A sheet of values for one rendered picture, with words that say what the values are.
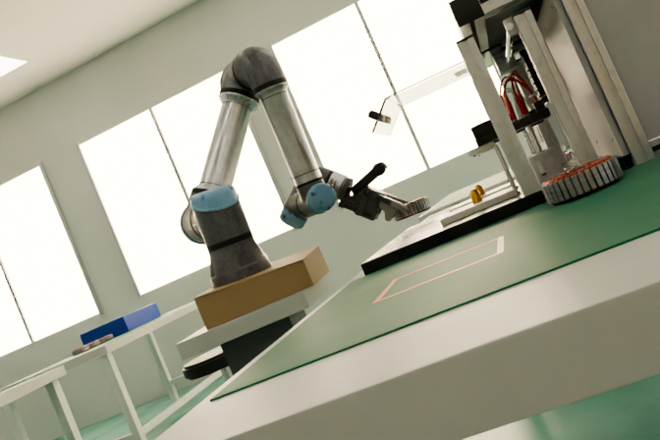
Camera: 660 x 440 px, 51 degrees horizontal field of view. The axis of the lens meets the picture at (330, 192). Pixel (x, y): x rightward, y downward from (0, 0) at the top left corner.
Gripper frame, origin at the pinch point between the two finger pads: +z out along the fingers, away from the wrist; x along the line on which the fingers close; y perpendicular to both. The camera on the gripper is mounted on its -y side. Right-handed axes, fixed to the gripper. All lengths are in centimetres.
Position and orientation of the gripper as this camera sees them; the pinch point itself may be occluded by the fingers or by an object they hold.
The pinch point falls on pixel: (412, 207)
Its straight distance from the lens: 194.2
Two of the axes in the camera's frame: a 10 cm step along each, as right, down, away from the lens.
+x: -2.4, 0.4, -9.7
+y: -3.4, 9.3, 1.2
